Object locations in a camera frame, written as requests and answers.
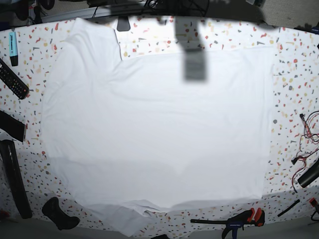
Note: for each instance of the blue highlighter marker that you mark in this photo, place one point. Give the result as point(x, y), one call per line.
point(13, 52)

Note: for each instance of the black orange bar clamp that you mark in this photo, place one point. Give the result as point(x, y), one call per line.
point(233, 224)

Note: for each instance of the black flat box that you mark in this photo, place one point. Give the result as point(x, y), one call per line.
point(13, 127)

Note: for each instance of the long black tube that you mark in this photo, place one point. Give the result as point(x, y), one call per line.
point(12, 172)

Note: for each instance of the black cylinder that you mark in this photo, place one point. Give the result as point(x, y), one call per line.
point(308, 177)

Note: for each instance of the black TV remote control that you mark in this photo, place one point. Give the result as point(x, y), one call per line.
point(12, 81)

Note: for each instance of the small black rod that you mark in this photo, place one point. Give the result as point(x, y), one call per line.
point(288, 208)

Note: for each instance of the small orange black clip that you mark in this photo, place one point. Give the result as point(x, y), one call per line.
point(312, 201)

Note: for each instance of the white T-shirt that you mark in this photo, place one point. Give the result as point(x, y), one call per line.
point(159, 132)

